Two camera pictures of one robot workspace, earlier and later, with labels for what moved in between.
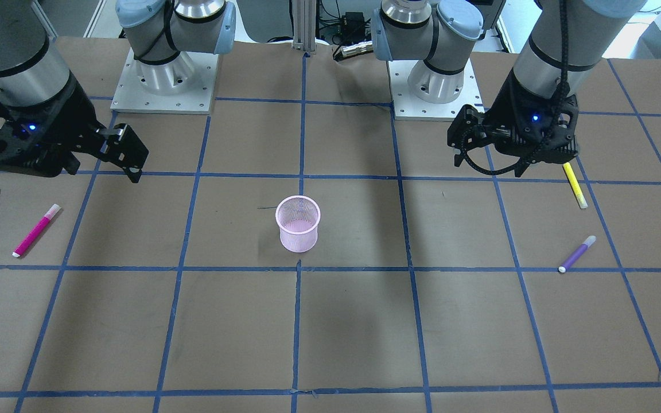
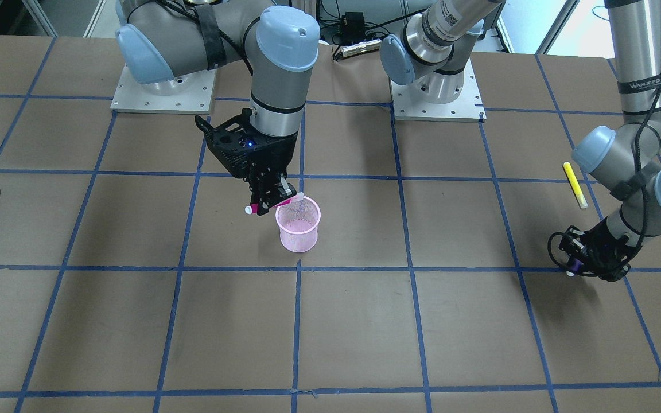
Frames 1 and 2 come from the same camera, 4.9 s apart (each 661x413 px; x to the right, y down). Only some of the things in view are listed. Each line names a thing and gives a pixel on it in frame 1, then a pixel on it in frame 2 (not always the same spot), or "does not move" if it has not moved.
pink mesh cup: [298, 217] does not move
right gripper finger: [123, 147] -> [264, 192]
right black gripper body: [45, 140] -> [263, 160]
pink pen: [27, 241] -> [253, 209]
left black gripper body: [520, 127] -> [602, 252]
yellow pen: [575, 187] does not move
